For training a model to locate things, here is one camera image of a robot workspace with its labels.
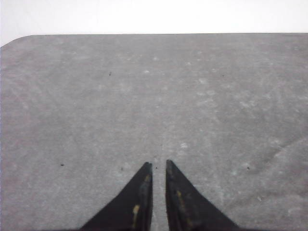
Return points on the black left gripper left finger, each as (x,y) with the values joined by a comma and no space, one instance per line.
(131,209)

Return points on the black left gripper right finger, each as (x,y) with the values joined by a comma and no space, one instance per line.
(187,209)

